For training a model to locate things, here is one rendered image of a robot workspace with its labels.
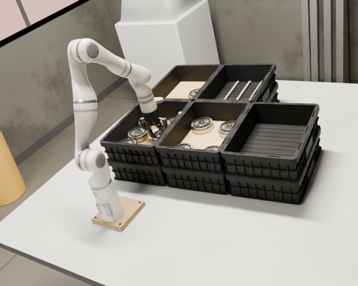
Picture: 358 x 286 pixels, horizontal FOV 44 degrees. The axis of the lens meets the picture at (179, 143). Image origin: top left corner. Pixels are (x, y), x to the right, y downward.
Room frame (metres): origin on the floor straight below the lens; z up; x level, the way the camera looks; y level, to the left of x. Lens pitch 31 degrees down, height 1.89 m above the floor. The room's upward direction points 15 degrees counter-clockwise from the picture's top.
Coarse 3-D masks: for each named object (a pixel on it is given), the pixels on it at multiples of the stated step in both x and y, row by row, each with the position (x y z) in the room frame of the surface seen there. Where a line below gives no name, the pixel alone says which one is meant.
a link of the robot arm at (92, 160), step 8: (88, 152) 1.48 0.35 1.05; (96, 152) 1.47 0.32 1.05; (80, 160) 1.47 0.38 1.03; (88, 160) 1.45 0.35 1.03; (96, 160) 1.45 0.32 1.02; (104, 160) 1.48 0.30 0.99; (88, 168) 1.44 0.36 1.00; (96, 168) 1.44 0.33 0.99; (104, 168) 1.47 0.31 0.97; (96, 176) 1.43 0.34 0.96; (104, 176) 1.45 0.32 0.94; (96, 184) 1.44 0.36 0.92; (104, 184) 1.45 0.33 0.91
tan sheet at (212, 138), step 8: (216, 120) 1.84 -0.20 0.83; (216, 128) 1.76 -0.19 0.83; (192, 136) 1.75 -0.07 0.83; (200, 136) 1.73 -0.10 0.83; (208, 136) 1.72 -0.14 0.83; (216, 136) 1.70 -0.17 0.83; (192, 144) 1.69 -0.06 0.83; (200, 144) 1.67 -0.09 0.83; (208, 144) 1.65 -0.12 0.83; (216, 144) 1.63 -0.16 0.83
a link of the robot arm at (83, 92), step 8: (72, 48) 1.63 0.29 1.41; (72, 56) 1.63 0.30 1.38; (72, 64) 1.63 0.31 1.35; (80, 64) 1.65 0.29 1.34; (72, 72) 1.62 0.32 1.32; (80, 72) 1.63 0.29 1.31; (72, 80) 1.61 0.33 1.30; (80, 80) 1.61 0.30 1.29; (88, 80) 1.64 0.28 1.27; (72, 88) 1.60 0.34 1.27; (80, 88) 1.58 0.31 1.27; (88, 88) 1.59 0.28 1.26; (80, 96) 1.56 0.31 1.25; (88, 96) 1.56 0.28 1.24; (96, 96) 1.59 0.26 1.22
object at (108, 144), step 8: (136, 104) 2.03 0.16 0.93; (128, 112) 1.97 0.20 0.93; (120, 120) 1.91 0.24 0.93; (112, 128) 1.85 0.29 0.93; (168, 128) 1.71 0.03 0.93; (104, 136) 1.79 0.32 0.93; (160, 136) 1.66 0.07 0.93; (104, 144) 1.74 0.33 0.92; (112, 144) 1.71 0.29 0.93; (120, 144) 1.68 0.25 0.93; (128, 144) 1.66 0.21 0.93; (136, 144) 1.65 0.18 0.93
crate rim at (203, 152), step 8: (192, 104) 1.87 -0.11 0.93; (248, 104) 1.72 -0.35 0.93; (184, 112) 1.81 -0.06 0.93; (176, 120) 1.76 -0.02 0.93; (232, 128) 1.56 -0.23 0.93; (160, 152) 1.57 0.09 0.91; (168, 152) 1.55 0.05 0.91; (176, 152) 1.52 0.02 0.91; (184, 152) 1.50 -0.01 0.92; (192, 152) 1.48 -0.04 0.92; (200, 152) 1.46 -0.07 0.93; (208, 152) 1.44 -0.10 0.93; (216, 152) 1.42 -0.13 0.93
